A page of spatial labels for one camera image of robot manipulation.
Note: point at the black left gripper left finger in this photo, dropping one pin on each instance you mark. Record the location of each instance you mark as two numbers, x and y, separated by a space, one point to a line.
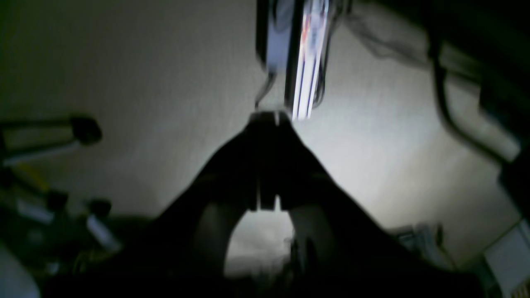
182 253

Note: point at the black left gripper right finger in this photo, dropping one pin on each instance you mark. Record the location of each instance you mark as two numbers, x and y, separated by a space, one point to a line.
347 254

